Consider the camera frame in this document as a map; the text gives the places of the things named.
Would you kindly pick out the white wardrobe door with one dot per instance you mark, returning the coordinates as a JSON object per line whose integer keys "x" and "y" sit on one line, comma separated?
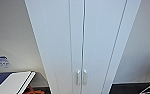
{"x": 54, "y": 33}
{"x": 101, "y": 33}

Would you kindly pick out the white folding table top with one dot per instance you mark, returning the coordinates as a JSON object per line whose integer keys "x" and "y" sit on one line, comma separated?
{"x": 12, "y": 82}

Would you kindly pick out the orange table legs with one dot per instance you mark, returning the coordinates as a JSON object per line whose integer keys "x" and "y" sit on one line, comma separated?
{"x": 29, "y": 90}

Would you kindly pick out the white wardrobe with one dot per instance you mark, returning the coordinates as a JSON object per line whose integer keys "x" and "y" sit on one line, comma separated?
{"x": 129, "y": 16}

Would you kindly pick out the blue white wall sticker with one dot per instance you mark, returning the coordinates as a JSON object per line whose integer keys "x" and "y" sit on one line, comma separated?
{"x": 3, "y": 61}

